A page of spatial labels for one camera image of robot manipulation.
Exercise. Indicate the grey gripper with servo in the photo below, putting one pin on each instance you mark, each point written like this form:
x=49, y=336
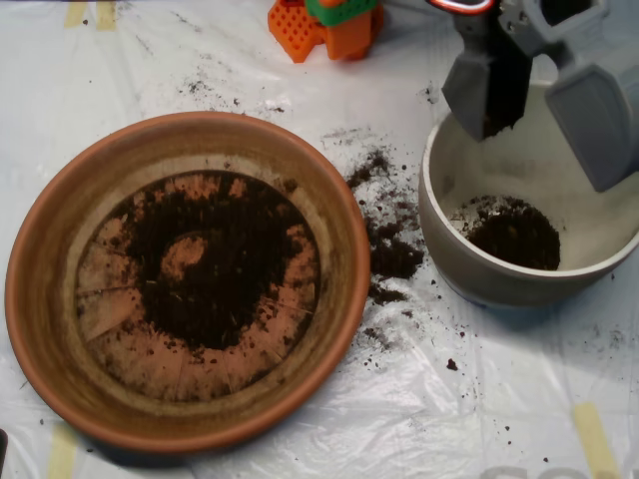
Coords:
x=596, y=125

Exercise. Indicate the dark soil layer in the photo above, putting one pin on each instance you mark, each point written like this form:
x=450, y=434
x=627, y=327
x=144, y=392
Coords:
x=514, y=239

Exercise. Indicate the dark soil heap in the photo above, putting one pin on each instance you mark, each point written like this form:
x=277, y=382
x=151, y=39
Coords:
x=224, y=299

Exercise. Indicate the green orange robot arm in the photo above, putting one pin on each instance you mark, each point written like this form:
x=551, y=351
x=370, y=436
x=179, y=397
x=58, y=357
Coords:
x=349, y=40

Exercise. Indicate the white ceramic pot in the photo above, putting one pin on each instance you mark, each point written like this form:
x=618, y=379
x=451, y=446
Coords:
x=499, y=289

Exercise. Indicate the spilled soil patch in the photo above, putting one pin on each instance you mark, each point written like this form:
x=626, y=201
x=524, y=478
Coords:
x=394, y=259

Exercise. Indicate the small dark maroon crumb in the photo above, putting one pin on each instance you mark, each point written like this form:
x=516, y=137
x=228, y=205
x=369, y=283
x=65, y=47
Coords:
x=451, y=364

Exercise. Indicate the terracotta plant saucer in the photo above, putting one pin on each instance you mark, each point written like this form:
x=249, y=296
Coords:
x=50, y=324

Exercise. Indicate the clear plastic cover sheet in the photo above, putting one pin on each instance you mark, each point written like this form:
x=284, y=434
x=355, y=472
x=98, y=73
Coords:
x=524, y=389

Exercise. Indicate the beige masking tape strip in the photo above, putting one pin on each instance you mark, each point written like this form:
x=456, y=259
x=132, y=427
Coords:
x=594, y=439
x=106, y=15
x=62, y=454
x=75, y=12

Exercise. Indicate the dark object at edge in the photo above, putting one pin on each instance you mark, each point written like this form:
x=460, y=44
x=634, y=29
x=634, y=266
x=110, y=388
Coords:
x=2, y=449

